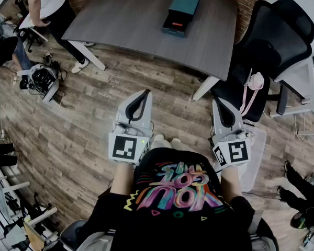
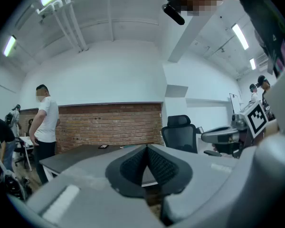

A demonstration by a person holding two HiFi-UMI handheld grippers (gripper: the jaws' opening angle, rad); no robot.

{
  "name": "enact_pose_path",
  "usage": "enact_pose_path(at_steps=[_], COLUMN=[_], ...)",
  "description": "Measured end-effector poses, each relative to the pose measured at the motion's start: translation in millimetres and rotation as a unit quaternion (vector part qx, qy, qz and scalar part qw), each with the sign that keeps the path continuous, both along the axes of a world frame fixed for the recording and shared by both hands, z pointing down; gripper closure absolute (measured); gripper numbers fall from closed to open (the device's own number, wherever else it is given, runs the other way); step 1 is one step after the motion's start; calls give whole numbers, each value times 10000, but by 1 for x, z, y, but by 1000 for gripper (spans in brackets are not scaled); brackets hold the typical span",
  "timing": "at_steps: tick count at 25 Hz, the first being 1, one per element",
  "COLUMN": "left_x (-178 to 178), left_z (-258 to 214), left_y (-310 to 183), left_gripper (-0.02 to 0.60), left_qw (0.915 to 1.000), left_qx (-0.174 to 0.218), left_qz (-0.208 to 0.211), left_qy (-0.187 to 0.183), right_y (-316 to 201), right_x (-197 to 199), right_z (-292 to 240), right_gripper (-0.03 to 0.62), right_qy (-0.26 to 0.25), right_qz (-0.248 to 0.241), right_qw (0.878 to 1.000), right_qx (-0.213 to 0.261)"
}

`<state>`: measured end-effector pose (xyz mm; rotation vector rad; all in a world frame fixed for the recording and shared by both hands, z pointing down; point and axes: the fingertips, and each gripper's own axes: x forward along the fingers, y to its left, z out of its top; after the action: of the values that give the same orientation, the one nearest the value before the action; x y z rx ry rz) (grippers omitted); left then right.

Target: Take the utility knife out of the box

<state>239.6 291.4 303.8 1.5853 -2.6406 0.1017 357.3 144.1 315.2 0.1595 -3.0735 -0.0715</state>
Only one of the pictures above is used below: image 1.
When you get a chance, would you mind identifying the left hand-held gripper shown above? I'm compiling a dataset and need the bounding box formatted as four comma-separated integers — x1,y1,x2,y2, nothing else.
108,89,154,166

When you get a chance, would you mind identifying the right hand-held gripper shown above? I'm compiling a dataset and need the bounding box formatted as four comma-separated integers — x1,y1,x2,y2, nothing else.
208,97,252,169

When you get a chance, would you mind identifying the teal drawer box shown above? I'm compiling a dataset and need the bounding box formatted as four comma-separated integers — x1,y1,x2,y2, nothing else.
161,0,201,38

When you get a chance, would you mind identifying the person's left forearm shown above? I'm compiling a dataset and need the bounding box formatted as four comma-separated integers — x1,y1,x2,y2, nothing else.
109,163,136,196

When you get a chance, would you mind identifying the person's right forearm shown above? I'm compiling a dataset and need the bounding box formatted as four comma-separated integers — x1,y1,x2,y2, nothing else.
219,165,243,204

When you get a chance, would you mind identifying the person's left shoe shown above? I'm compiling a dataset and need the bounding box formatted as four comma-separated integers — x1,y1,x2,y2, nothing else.
153,134,171,149

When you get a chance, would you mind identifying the person's shoe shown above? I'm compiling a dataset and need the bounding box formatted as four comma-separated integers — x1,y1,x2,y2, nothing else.
153,134,171,149
170,138,189,152

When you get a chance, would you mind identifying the white table leg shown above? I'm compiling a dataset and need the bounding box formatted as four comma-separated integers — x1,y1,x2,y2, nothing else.
68,40,106,71
192,75,220,101

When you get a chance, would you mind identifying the translucent plastic bin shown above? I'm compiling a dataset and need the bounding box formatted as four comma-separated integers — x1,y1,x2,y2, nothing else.
240,125,267,193

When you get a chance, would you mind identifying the person's right shoe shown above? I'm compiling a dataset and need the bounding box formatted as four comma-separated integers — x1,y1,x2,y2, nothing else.
170,138,189,152

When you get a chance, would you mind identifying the black mesh office chair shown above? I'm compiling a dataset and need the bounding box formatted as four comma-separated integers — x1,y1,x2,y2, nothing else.
210,0,314,122

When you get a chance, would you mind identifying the grey equipment crate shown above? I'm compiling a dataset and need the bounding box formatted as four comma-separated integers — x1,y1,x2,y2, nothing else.
17,63,60,103

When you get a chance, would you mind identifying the person's black printed t-shirt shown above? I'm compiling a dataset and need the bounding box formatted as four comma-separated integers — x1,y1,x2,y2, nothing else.
80,147,279,251

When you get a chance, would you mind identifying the dark chair seat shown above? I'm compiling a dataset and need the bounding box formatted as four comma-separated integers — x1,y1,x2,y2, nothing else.
59,219,88,248

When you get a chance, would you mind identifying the white metal rack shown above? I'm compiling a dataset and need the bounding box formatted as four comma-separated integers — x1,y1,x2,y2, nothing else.
0,163,60,251

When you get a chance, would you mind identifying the brown cardboard piece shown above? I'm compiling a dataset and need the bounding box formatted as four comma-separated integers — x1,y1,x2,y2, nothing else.
23,220,46,251

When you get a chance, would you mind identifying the white floor cable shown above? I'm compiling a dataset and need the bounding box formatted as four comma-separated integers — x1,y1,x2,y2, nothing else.
263,106,307,141

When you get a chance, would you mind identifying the grey striped strap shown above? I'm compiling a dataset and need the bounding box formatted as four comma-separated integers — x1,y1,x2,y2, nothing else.
77,230,116,251
248,233,278,251

